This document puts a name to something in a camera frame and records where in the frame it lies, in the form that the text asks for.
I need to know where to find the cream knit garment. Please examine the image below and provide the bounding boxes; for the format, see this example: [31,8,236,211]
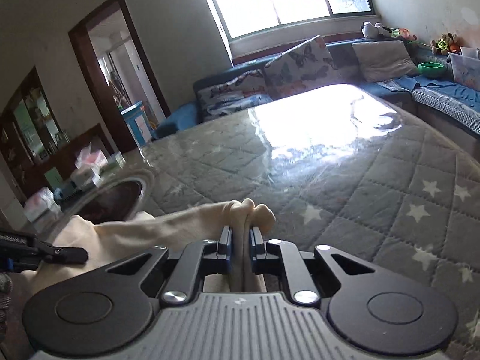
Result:
[22,198,276,294]

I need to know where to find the clear plastic storage box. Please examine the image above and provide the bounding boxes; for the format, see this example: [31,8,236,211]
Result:
[448,47,480,91]

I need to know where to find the round black induction cooktop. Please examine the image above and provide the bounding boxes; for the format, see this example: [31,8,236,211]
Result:
[75,180,143,224]

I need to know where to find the gloved left hand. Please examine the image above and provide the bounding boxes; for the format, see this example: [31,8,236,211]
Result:
[0,273,13,342]

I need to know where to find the small green packet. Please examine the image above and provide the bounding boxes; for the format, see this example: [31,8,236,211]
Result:
[107,152,125,169]

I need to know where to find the blue children's cabinet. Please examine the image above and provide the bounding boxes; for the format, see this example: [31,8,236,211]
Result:
[120,101,153,147]

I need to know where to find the colourful plush toys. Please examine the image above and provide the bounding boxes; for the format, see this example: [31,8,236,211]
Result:
[430,33,461,56]

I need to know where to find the soft tissue pack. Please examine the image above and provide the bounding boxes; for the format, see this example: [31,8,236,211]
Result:
[24,188,60,223]

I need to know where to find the grey cushion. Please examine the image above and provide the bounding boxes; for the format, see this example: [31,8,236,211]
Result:
[352,41,419,83]

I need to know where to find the butterfly pillow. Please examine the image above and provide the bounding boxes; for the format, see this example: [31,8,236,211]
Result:
[198,69,272,121]
[264,35,342,99]

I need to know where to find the panda plush toy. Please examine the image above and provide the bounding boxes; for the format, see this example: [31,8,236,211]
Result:
[360,21,392,40]

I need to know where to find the right butterfly pillow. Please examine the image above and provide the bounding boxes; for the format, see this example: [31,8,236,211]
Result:
[264,35,342,99]

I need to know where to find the left butterfly pillow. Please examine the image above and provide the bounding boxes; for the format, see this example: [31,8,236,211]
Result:
[198,69,272,121]

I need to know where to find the dark wooden display cabinet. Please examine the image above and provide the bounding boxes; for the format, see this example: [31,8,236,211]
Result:
[1,68,114,203]

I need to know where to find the green bowl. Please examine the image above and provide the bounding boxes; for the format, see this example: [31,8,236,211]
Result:
[417,62,447,80]

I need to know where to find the pink tissue box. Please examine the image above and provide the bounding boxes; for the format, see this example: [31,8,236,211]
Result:
[75,145,108,174]

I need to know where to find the blue sofa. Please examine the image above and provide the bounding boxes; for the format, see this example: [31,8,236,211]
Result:
[152,40,479,140]

